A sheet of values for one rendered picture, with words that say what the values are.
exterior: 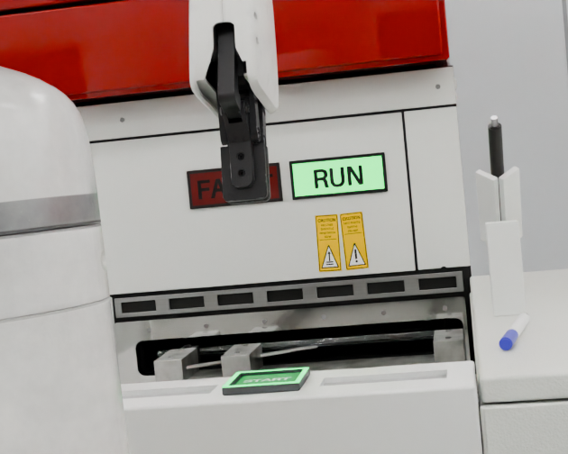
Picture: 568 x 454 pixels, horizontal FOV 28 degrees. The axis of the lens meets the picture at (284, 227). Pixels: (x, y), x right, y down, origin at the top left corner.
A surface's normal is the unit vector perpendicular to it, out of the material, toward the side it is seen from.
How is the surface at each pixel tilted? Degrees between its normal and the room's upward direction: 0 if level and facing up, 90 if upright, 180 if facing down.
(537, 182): 90
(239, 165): 78
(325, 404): 90
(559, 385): 90
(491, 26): 90
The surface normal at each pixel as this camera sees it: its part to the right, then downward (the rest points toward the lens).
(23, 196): 0.57, -0.05
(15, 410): 0.39, -0.02
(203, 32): -0.24, -0.17
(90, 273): 0.95, -0.10
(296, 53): -0.15, 0.07
